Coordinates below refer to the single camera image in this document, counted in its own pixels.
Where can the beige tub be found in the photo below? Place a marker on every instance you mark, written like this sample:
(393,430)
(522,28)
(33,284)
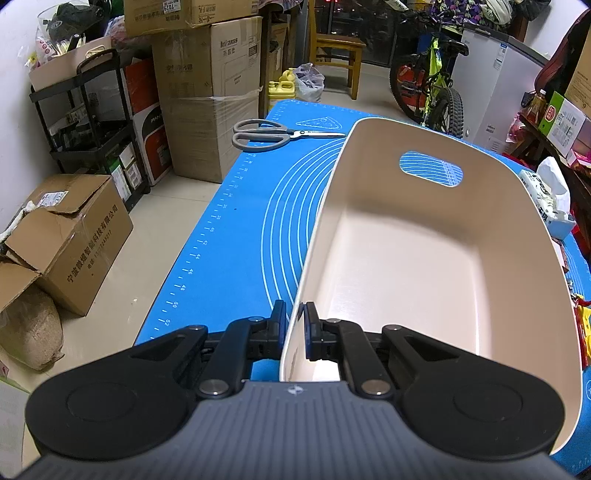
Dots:
(64,64)

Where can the red and white appliance box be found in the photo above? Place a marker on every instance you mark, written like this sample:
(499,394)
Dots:
(154,147)

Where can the colourful floral cloth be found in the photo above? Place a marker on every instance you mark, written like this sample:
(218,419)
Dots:
(457,11)

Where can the clear plastic bag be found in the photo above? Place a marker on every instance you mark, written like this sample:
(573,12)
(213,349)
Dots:
(310,85)

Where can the white foam strip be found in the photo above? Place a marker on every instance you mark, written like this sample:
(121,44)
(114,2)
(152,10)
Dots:
(21,219)

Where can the open cardboard box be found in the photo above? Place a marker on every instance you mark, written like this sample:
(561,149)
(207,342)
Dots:
(78,244)

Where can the black utility cart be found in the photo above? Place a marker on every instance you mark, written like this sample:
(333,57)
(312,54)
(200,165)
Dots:
(87,152)

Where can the green and white carton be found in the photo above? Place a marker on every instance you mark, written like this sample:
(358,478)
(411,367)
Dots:
(561,122)

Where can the green printed box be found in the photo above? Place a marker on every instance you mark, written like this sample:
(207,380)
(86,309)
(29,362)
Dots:
(11,410)

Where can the wooden chair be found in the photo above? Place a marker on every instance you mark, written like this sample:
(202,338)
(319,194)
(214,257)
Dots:
(339,44)

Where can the blue silicone baking mat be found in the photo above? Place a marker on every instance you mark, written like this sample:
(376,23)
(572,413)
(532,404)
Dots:
(258,207)

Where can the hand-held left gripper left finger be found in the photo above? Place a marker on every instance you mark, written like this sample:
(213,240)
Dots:
(281,333)

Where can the dark red bag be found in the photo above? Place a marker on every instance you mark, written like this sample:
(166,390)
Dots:
(565,60)

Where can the wide brown cardboard box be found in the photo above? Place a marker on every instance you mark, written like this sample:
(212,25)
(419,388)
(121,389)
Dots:
(152,16)

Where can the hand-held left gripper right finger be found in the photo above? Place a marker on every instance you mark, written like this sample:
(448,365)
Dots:
(308,339)

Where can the tissue paper pack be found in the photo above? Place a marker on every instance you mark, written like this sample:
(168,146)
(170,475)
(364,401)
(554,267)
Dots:
(547,198)

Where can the orange drink bottle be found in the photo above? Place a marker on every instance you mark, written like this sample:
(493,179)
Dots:
(536,108)

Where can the beige plastic storage bin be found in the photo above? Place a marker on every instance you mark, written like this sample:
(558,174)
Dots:
(415,277)

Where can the taped brown cardboard box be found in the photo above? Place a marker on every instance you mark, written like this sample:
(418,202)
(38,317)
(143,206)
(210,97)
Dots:
(207,138)

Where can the orange cardboard box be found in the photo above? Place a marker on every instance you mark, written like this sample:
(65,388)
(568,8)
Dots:
(141,87)

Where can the flattened cardboard flap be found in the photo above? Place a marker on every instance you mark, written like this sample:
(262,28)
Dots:
(14,281)

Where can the white chest freezer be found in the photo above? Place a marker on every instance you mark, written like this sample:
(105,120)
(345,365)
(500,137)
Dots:
(498,83)

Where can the clear bag of clutter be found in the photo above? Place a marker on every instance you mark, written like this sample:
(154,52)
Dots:
(69,25)

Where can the brown cardboard carton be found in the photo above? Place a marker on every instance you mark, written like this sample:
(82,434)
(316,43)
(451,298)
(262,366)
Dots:
(582,87)

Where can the small yellow oil jug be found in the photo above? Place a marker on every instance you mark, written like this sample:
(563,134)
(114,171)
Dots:
(290,76)

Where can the burlap sack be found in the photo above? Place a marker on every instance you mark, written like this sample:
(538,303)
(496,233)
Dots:
(27,327)

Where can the large yellow oil jug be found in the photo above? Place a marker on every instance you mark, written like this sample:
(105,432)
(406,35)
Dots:
(279,99)

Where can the green and black bicycle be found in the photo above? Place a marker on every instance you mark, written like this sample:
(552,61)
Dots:
(455,110)

